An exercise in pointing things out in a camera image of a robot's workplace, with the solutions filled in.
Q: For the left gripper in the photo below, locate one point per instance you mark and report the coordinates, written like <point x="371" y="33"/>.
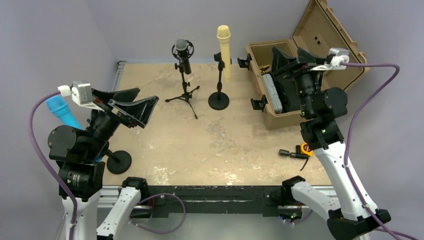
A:
<point x="136" y="111"/>

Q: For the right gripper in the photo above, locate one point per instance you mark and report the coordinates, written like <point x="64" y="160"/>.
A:
<point x="281" y="62"/>

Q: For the black tripod mic stand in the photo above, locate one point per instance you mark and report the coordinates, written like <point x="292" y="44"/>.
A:
<point x="186" y="96"/>

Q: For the cream microphone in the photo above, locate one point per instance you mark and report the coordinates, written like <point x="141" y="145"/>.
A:
<point x="224" y="37"/>

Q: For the black grey microphone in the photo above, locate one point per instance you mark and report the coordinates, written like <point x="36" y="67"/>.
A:
<point x="182" y="47"/>

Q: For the round base mic stand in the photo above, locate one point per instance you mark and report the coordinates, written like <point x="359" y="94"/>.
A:
<point x="219" y="100"/>

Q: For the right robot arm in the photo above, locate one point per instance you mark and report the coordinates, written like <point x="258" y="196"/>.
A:
<point x="354" y="213"/>

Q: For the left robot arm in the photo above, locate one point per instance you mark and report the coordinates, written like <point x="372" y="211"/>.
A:
<point x="81" y="193"/>

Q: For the left round base stand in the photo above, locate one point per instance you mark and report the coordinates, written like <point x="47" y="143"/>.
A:
<point x="118" y="162"/>

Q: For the blue microphone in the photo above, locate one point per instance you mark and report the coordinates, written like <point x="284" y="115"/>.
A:
<point x="63" y="112"/>

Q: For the grey device in case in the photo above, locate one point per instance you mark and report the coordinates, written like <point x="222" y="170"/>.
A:
<point x="273" y="94"/>

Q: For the tan hard case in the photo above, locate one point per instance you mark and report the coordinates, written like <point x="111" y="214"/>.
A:
<point x="317" y="32"/>

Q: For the orange tape measure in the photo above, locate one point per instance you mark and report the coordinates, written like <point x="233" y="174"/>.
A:
<point x="306" y="150"/>

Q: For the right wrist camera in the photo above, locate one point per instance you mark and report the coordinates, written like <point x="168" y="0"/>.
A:
<point x="333" y="62"/>

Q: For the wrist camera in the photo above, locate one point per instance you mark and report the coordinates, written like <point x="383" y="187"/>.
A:
<point x="81" y="94"/>
<point x="333" y="62"/>

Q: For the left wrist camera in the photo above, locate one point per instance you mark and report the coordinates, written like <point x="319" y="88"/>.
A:
<point x="81" y="94"/>

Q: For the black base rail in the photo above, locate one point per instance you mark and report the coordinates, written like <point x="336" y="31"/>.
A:
<point x="264" y="200"/>

